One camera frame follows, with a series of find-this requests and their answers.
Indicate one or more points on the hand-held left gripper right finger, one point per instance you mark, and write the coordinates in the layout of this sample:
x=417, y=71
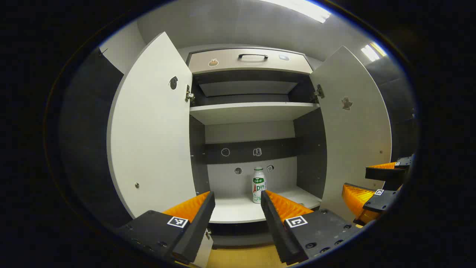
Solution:
x=277, y=230

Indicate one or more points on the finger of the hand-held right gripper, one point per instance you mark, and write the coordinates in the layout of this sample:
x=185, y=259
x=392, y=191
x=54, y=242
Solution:
x=383, y=201
x=383, y=174

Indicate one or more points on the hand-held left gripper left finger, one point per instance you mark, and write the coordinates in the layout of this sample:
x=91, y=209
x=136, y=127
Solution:
x=199, y=230

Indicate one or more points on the white cabinet door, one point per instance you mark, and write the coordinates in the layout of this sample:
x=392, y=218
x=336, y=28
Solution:
x=148, y=130
x=353, y=141

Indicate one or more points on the white bottle green label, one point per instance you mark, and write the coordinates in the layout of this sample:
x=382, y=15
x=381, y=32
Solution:
x=259, y=186

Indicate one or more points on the metal door hinge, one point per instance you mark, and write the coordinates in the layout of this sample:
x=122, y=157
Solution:
x=318, y=92
x=189, y=95
x=208, y=233

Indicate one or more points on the white cabinet shelf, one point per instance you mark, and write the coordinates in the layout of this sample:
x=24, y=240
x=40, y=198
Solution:
x=238, y=210
x=253, y=111

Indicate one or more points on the grey white cabinet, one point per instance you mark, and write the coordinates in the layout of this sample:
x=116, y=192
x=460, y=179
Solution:
x=241, y=178

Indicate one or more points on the black backdrop cloth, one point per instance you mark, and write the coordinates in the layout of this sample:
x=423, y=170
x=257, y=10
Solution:
x=398, y=104
x=89, y=149

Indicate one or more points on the short ceiling light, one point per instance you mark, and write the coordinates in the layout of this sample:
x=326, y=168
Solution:
x=372, y=51

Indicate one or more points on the long ceiling light strip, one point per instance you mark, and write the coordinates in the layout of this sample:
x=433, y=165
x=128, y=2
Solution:
x=301, y=9

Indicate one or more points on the black clamp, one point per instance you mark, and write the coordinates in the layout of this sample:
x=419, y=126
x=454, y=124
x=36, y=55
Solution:
x=103, y=52

